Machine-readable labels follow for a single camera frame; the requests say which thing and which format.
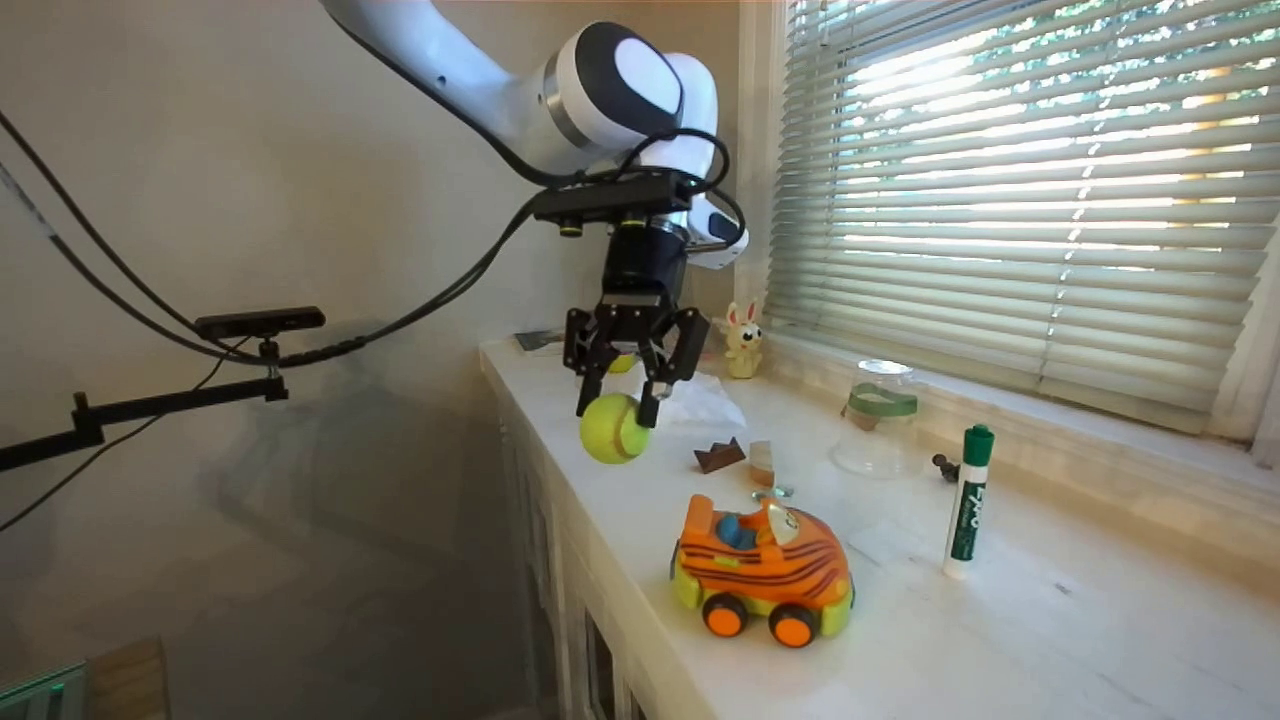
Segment crumpled clear plastic bag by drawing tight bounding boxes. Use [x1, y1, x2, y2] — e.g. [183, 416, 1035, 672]
[659, 376, 745, 429]

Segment window blinds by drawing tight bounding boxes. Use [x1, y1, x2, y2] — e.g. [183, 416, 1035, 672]
[766, 0, 1280, 439]

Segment yellow-green tennis ball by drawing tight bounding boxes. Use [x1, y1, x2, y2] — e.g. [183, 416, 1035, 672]
[578, 392, 647, 464]

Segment green capped marker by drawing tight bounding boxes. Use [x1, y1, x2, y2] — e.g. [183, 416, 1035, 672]
[944, 426, 996, 577]

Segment small black toy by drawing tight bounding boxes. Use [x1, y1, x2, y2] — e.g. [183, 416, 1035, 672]
[931, 454, 958, 485]

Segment clear plastic cup green band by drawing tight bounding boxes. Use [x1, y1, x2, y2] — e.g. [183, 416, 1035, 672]
[832, 361, 919, 480]

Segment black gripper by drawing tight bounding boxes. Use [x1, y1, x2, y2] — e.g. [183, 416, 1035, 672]
[565, 226, 709, 429]

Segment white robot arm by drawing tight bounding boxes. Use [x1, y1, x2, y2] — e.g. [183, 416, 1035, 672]
[321, 0, 749, 429]

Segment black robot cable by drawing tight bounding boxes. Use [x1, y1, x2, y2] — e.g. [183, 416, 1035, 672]
[0, 109, 735, 372]

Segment orange toy car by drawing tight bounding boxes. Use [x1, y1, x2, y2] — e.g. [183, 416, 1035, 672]
[668, 498, 857, 649]

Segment white cabinet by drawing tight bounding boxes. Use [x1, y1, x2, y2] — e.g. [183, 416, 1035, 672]
[480, 338, 716, 720]

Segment yellow bunny figurine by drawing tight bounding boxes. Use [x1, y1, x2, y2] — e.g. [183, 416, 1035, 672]
[716, 299, 763, 382]

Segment black camera on stand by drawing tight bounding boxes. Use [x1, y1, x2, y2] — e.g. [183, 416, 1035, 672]
[0, 304, 324, 474]

